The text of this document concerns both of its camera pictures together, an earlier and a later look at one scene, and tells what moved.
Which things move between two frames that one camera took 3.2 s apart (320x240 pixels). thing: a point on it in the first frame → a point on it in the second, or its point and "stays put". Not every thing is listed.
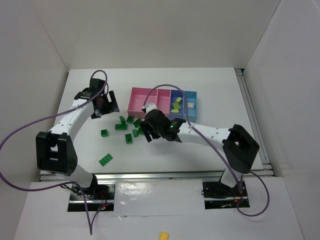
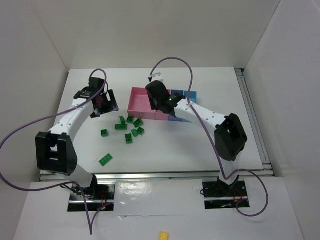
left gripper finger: x=114 y=107 stays put
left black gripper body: x=106 y=104 stays put
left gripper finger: x=94 y=116 stays put
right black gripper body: x=147 y=128 → x=153 y=100
